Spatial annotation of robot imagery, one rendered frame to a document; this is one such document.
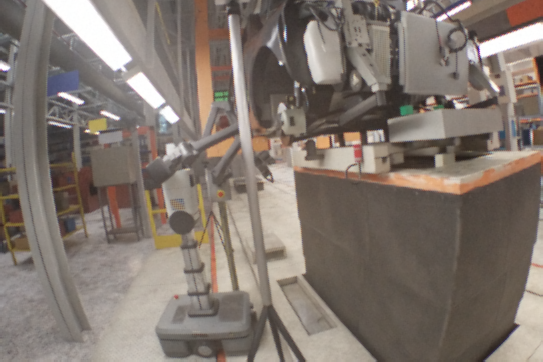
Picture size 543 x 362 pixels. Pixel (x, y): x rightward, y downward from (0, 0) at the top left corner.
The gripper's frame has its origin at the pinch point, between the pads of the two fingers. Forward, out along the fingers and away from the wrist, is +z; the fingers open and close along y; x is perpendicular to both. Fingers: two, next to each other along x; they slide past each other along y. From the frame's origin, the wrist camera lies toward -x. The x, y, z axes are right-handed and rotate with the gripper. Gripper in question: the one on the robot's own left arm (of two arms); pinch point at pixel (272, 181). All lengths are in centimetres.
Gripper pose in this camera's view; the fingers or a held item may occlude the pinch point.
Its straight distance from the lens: 187.0
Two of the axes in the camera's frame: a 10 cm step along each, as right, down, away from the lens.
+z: 5.9, 8.0, 0.7
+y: -0.9, -0.2, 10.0
